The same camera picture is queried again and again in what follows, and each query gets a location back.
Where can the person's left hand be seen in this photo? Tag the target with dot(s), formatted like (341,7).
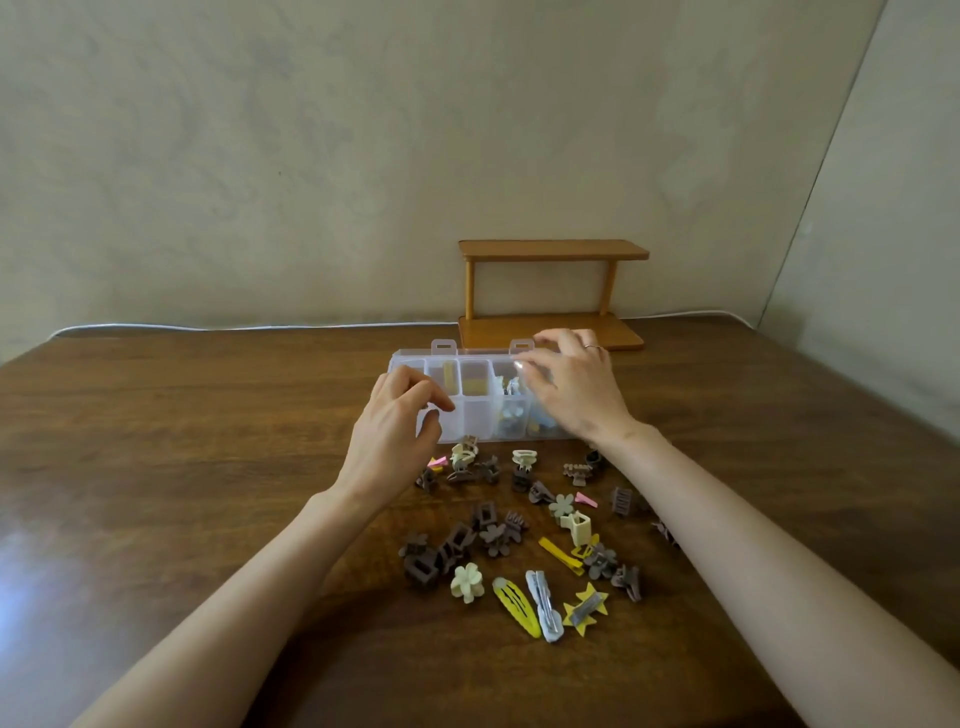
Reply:
(386,442)

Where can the person's right hand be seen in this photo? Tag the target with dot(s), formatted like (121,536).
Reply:
(577,390)

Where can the clear plastic compartment box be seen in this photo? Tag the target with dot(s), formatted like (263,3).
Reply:
(472,416)

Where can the pale yellow hair clip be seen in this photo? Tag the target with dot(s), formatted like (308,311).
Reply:
(449,375)

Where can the brown ribbed claw clip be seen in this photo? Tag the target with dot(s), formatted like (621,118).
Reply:
(622,501)

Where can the pile of mixed hair clips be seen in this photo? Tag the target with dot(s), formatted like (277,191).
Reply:
(480,532)

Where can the cream ribbed claw clip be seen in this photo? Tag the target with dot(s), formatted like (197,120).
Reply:
(577,527)

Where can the person's right forearm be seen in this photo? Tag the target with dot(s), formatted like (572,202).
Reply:
(795,592)

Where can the person's left forearm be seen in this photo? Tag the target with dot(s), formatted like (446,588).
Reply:
(225,615)

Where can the small wooden shelf rack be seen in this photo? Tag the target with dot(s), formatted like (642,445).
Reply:
(551,250)

